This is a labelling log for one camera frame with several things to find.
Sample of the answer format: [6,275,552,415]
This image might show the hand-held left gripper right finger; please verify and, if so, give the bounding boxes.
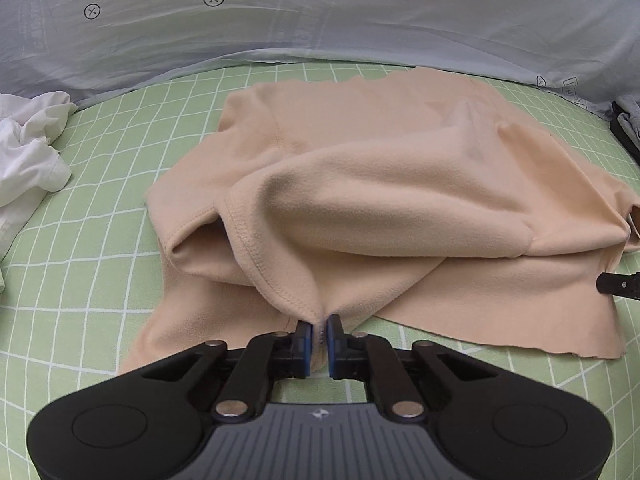
[325,314,496,421]

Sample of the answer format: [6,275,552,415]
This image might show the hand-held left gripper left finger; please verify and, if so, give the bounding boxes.
[149,320,315,421]

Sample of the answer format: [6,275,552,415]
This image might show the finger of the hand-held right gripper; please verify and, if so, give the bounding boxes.
[597,270,640,302]

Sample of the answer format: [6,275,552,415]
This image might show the beige fleece garment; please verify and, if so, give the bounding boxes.
[117,66,640,376]

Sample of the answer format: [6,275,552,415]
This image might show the dark grey clothes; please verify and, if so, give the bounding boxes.
[607,95,640,157]

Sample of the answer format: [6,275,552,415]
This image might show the green grid cutting mat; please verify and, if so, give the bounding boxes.
[0,57,640,480]

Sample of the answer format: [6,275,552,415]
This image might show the grey carrot print quilt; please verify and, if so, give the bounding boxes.
[0,0,640,122]

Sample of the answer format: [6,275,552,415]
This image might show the white crumpled garment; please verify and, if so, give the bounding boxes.
[0,91,79,261]

